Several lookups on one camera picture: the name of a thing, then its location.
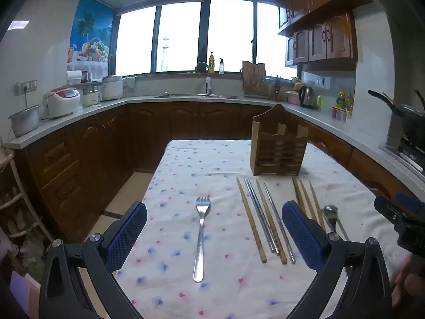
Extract dish rack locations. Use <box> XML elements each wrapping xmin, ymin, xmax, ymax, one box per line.
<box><xmin>244</xmin><ymin>77</ymin><xmax>273</xmax><ymax>99</ymax></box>

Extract white metal rack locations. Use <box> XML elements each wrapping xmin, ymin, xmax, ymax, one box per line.
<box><xmin>0</xmin><ymin>145</ymin><xmax>56</xmax><ymax>250</ymax></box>

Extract green yellow seasoning bottle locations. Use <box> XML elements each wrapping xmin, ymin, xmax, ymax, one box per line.
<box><xmin>335</xmin><ymin>91</ymin><xmax>354</xmax><ymax>110</ymax></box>

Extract black wok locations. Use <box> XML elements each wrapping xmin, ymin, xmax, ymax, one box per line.
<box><xmin>367</xmin><ymin>89</ymin><xmax>425</xmax><ymax>140</ymax></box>

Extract metal spoon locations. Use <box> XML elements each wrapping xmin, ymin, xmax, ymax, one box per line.
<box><xmin>323</xmin><ymin>205</ymin><xmax>352</xmax><ymax>276</ymax></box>

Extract chrome faucet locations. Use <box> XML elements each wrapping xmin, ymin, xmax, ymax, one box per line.
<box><xmin>194</xmin><ymin>61</ymin><xmax>213</xmax><ymax>96</ymax></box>

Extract metal fork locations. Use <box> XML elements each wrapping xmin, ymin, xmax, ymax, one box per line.
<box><xmin>193</xmin><ymin>196</ymin><xmax>212</xmax><ymax>283</ymax></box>

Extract wall socket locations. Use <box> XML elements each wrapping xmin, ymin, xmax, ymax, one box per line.
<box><xmin>15</xmin><ymin>79</ymin><xmax>38</xmax><ymax>94</ymax></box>

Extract wooden chopstick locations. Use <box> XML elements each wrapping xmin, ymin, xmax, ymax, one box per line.
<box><xmin>256</xmin><ymin>179</ymin><xmax>288</xmax><ymax>265</ymax></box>
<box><xmin>308</xmin><ymin>180</ymin><xmax>326</xmax><ymax>231</ymax></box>
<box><xmin>236</xmin><ymin>177</ymin><xmax>267</xmax><ymax>264</ymax></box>
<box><xmin>299</xmin><ymin>179</ymin><xmax>320</xmax><ymax>223</ymax></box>
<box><xmin>292</xmin><ymin>177</ymin><xmax>306</xmax><ymax>215</ymax></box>

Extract white kitchen countertop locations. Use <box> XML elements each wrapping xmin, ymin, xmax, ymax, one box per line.
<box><xmin>2</xmin><ymin>94</ymin><xmax>425</xmax><ymax>200</ymax></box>

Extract small white appliance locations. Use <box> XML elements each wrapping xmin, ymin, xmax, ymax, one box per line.
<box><xmin>81</xmin><ymin>86</ymin><xmax>103</xmax><ymax>107</ymax></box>

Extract person's right hand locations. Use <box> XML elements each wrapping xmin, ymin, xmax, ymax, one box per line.
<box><xmin>391</xmin><ymin>252</ymin><xmax>425</xmax><ymax>308</ymax></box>

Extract aluminium pot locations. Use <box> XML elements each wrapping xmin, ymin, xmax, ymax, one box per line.
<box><xmin>8</xmin><ymin>105</ymin><xmax>41</xmax><ymax>138</ymax></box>

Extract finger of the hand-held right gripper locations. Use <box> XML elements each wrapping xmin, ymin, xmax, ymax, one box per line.
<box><xmin>395</xmin><ymin>191</ymin><xmax>425</xmax><ymax>215</ymax></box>
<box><xmin>374</xmin><ymin>195</ymin><xmax>412</xmax><ymax>230</ymax></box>

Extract red and white rice cooker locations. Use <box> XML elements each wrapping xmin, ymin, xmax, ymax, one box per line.
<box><xmin>42</xmin><ymin>86</ymin><xmax>81</xmax><ymax>119</ymax></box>

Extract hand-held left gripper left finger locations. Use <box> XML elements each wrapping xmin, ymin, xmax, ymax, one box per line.
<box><xmin>39</xmin><ymin>201</ymin><xmax>148</xmax><ymax>319</ymax></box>

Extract wooden lower cabinets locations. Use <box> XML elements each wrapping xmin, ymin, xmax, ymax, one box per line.
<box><xmin>15</xmin><ymin>101</ymin><xmax>425</xmax><ymax>243</ymax></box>

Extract floral white tablecloth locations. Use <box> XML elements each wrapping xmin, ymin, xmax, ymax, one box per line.
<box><xmin>113</xmin><ymin>139</ymin><xmax>419</xmax><ymax>319</ymax></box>

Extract wooden cutting board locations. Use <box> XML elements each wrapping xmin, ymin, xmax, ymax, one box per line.
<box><xmin>241</xmin><ymin>60</ymin><xmax>266</xmax><ymax>90</ymax></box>

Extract steel electric kettle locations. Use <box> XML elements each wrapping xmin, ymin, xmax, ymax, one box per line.
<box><xmin>298</xmin><ymin>85</ymin><xmax>316</xmax><ymax>109</ymax></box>

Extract pink spice jar set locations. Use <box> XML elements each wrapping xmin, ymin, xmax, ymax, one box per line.
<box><xmin>331</xmin><ymin>106</ymin><xmax>353</xmax><ymax>122</ymax></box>

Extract wooden utensil holder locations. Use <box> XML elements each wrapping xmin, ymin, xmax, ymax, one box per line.
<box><xmin>250</xmin><ymin>104</ymin><xmax>309</xmax><ymax>176</ymax></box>

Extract metal chopstick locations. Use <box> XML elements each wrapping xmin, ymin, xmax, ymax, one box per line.
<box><xmin>263</xmin><ymin>183</ymin><xmax>296</xmax><ymax>264</ymax></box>
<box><xmin>246</xmin><ymin>178</ymin><xmax>280</xmax><ymax>255</ymax></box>
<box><xmin>244</xmin><ymin>178</ymin><xmax>275</xmax><ymax>253</ymax></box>

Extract wooden cabinets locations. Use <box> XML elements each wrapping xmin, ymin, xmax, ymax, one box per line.
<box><xmin>15</xmin><ymin>101</ymin><xmax>425</xmax><ymax>243</ymax></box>
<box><xmin>272</xmin><ymin>0</ymin><xmax>376</xmax><ymax>72</ymax></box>

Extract wooden upper cabinets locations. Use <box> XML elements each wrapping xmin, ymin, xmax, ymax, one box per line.
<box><xmin>272</xmin><ymin>0</ymin><xmax>376</xmax><ymax>72</ymax></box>

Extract hanging dish cloth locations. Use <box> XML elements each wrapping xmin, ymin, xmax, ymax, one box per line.
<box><xmin>123</xmin><ymin>76</ymin><xmax>139</xmax><ymax>95</ymax></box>

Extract kitchen window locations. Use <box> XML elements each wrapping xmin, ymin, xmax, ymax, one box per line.
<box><xmin>114</xmin><ymin>0</ymin><xmax>299</xmax><ymax>78</ymax></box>

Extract tropical fruit wall poster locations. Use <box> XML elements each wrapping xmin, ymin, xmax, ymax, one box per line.
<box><xmin>68</xmin><ymin>0</ymin><xmax>116</xmax><ymax>81</ymax></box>

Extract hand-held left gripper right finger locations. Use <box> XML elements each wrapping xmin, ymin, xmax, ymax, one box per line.
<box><xmin>282</xmin><ymin>201</ymin><xmax>394</xmax><ymax>319</ymax></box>

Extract gas stove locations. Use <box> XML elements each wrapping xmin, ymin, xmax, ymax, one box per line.
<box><xmin>384</xmin><ymin>136</ymin><xmax>425</xmax><ymax>171</ymax></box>

